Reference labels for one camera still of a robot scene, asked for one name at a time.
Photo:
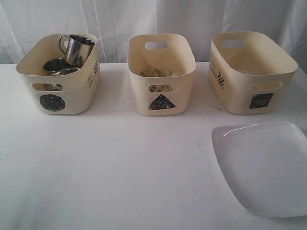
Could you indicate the steel spoon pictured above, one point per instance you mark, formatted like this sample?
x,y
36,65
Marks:
x,y
151,89

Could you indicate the steel mug front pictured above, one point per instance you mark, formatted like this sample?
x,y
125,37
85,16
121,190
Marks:
x,y
78,49

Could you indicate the steel mug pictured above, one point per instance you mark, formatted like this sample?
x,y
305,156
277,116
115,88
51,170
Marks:
x,y
55,65
78,49

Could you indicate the stainless steel bowl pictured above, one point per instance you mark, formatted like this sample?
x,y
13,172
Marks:
x,y
64,72

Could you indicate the white square plate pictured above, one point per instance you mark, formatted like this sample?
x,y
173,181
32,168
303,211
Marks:
x,y
265,166

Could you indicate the steel table knife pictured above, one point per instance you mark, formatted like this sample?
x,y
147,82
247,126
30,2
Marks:
x,y
160,74

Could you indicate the wooden chopstick pale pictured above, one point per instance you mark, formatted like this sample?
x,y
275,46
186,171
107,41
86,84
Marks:
x,y
159,88

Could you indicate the steel fork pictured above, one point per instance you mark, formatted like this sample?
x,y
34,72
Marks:
x,y
167,73

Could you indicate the cream bin with triangle mark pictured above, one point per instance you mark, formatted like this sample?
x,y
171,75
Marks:
x,y
164,52

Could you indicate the cream bin with circle mark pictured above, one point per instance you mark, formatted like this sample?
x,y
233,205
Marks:
x,y
68,94

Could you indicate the cream bin with square mark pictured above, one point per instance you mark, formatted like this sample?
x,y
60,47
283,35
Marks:
x,y
249,72

